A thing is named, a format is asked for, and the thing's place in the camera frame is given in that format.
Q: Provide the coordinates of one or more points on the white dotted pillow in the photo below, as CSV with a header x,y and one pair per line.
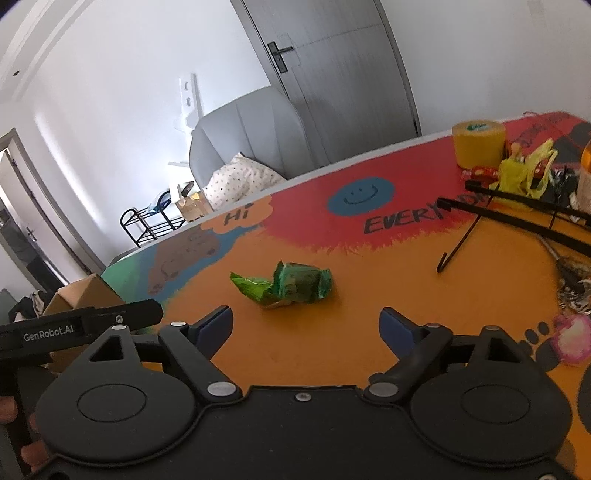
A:
x,y
240,180

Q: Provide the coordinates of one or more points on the white board with holes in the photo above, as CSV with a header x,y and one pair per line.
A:
x,y
187,101

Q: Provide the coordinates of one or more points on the brown cardboard box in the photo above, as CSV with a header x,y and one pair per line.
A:
x,y
78,295

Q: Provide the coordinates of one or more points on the black clothes pile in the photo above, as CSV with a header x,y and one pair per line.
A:
x,y
21,309

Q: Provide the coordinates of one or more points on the grey armchair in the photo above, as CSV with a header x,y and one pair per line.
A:
x,y
249,129

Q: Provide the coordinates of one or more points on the printed cardboard shipping box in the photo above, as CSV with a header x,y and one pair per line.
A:
x,y
191,208

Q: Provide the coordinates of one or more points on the orange bottle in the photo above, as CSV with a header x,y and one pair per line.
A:
x,y
587,159

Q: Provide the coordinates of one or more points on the yellow tape roll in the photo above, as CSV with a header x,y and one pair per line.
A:
x,y
478,143

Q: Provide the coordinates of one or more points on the black clothes hanger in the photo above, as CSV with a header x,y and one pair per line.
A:
x,y
508,199

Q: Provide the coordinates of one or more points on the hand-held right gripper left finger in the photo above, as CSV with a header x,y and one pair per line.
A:
x,y
217,324

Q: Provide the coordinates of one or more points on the black shoe rack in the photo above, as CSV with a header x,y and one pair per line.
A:
x,y
138,228

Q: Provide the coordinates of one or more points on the colourful printed table mat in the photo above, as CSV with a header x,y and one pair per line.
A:
x,y
369,286

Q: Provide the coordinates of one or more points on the yellow ribbon bag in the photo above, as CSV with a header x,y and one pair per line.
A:
x,y
517,174

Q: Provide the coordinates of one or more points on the person's left hand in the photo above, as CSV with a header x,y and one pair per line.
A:
x,y
5,408

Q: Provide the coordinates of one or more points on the grey closed door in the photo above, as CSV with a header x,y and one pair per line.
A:
x,y
337,69

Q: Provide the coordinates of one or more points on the red candy wrapper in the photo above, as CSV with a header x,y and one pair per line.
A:
x,y
482,172

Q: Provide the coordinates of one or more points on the grey open door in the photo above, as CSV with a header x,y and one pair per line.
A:
x,y
32,251

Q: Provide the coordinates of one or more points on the pink fluffy ornament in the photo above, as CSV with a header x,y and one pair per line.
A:
x,y
572,341

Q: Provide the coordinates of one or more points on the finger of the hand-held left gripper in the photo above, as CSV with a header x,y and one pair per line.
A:
x,y
134,313

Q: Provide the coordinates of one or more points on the blue plastic bag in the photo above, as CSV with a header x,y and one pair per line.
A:
x,y
159,202

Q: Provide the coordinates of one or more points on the dark green snack packet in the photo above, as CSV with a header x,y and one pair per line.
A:
x,y
295,281

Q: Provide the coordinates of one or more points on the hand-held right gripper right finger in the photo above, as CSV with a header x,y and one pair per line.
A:
x,y
392,325

